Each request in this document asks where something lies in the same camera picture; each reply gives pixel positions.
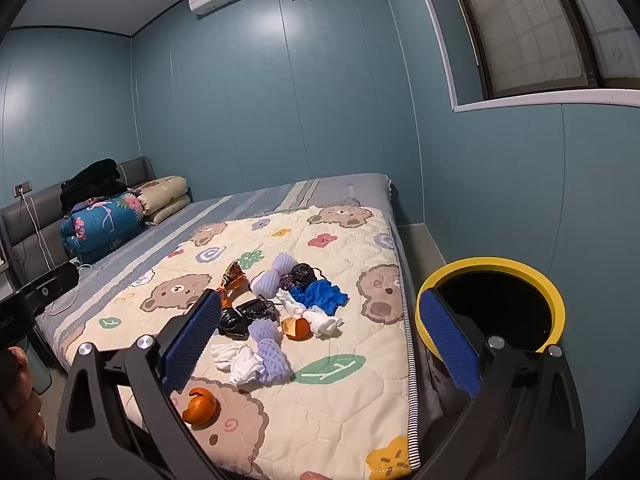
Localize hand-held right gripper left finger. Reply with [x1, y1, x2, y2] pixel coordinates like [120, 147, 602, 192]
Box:
[55, 287, 226, 480]

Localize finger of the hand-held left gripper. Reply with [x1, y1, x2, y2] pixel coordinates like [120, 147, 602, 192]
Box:
[20, 263, 81, 312]

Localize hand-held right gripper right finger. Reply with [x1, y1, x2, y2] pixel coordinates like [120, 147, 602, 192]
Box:
[412, 290, 586, 480]

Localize white sock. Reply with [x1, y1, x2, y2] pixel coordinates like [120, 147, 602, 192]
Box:
[210, 342, 266, 386]

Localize yellow-rimmed dark trash can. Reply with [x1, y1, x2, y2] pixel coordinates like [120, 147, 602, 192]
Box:
[416, 257, 567, 362]

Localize shiny orange snack wrapper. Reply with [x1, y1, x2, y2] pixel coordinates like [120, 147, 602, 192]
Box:
[221, 260, 251, 309]

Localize white tissue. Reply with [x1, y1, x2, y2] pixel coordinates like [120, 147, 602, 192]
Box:
[275, 290, 344, 339]

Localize black patterned sock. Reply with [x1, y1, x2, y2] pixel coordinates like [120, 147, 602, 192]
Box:
[279, 262, 322, 292]

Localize blue plastic glove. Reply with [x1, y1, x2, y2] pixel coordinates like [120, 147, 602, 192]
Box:
[290, 280, 350, 319]

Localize person's left hand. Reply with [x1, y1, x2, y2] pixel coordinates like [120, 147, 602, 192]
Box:
[7, 347, 47, 454]

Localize grey padded headboard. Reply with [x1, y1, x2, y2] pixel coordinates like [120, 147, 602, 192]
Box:
[0, 156, 154, 281]

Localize blue floral folded quilt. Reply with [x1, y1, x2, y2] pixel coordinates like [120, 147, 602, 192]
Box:
[60, 192, 147, 265]

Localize black folded clothes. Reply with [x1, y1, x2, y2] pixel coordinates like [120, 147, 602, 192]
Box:
[59, 158, 131, 214]

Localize beige folded pillows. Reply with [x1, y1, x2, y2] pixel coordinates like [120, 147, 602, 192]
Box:
[132, 175, 192, 226]

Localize cream bear-print quilted blanket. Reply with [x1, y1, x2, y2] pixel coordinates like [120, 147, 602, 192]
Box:
[65, 203, 422, 480]

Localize bed with grey striped sheet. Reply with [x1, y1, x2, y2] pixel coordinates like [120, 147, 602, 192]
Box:
[35, 172, 447, 480]

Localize white charging cable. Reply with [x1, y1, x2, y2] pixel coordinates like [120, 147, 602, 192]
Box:
[19, 191, 94, 312]

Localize window with white frame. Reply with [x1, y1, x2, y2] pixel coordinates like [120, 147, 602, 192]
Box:
[410, 0, 640, 114]

